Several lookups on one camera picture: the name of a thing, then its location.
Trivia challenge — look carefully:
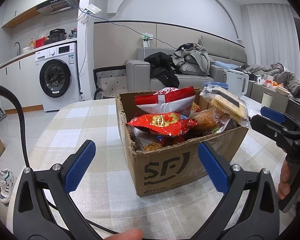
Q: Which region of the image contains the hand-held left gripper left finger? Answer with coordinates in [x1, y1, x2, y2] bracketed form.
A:
[12, 140, 97, 240]

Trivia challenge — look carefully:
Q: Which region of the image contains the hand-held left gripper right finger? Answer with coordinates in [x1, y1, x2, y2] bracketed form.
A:
[197, 141, 280, 240]

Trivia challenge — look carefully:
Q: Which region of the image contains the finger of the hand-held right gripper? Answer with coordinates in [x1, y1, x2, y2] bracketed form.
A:
[260, 106, 295, 127]
[250, 114, 288, 143]

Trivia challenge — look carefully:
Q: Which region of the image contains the clear cracker packet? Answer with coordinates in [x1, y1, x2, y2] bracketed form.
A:
[199, 84, 250, 128]

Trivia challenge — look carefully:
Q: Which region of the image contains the brown cardboard box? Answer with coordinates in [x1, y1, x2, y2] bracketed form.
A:
[116, 88, 249, 197]

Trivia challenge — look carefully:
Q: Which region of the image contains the clear orange bread packet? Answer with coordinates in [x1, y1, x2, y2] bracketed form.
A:
[190, 107, 230, 131]

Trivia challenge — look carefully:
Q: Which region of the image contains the red cookie packet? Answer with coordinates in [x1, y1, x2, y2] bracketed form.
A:
[126, 112, 198, 137]

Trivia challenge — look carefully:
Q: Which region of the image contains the person's right hand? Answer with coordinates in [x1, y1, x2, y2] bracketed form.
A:
[277, 159, 300, 204]

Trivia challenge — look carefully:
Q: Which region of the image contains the person's left hand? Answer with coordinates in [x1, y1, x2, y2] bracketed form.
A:
[107, 228, 143, 240]

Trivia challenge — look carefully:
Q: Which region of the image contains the grey upholstered bench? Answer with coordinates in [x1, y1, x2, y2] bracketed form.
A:
[249, 80, 290, 113]

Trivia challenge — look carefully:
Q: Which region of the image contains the cream cup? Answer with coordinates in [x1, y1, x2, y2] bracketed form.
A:
[261, 92, 273, 107]

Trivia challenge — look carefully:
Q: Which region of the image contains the grey blanket heap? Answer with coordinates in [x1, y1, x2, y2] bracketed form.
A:
[240, 62, 300, 98]

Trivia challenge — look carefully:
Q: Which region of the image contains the white electric kettle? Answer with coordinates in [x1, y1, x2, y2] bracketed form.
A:
[226, 69, 250, 98]

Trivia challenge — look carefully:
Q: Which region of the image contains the light blue pillow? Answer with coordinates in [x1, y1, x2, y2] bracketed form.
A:
[214, 61, 241, 71]

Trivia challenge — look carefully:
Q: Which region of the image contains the white curtain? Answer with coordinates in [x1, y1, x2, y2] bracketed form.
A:
[246, 4, 300, 68]

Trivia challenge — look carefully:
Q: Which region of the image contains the white washing machine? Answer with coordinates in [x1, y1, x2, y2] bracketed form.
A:
[35, 42, 81, 113]

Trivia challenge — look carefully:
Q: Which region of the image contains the patterned cushion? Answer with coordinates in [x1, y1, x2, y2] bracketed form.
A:
[93, 66, 127, 98]

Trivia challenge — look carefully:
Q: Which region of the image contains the grey jacket pile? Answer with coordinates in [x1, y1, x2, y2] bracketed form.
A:
[171, 42, 216, 76]

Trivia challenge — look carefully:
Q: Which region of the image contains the white base kitchen cabinet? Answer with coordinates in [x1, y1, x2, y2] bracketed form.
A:
[0, 54, 44, 112]

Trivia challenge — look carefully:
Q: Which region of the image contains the grey sofa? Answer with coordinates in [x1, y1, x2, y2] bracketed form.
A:
[126, 35, 248, 93]

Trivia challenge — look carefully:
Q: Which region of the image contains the black jacket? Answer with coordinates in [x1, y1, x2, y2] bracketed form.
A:
[144, 52, 180, 89]

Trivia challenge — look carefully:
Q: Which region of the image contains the red box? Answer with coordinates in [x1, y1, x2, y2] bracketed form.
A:
[34, 37, 49, 49]

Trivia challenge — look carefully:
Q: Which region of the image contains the black pressure cooker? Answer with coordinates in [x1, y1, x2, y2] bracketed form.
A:
[47, 28, 67, 43]

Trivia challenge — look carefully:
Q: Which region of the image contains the white router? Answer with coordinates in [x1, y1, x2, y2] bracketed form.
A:
[77, 4, 102, 25]

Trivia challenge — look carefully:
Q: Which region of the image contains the steel range hood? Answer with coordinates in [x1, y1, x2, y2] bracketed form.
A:
[36, 0, 81, 16]

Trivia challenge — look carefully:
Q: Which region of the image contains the white upper kitchen cabinet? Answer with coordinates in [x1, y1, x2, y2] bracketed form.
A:
[1, 0, 48, 28]

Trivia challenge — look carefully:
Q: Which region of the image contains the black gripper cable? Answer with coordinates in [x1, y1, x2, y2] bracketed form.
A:
[47, 197, 115, 234]
[0, 83, 29, 169]

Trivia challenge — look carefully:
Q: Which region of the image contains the white wall power strip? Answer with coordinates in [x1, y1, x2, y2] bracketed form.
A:
[141, 32, 152, 48]

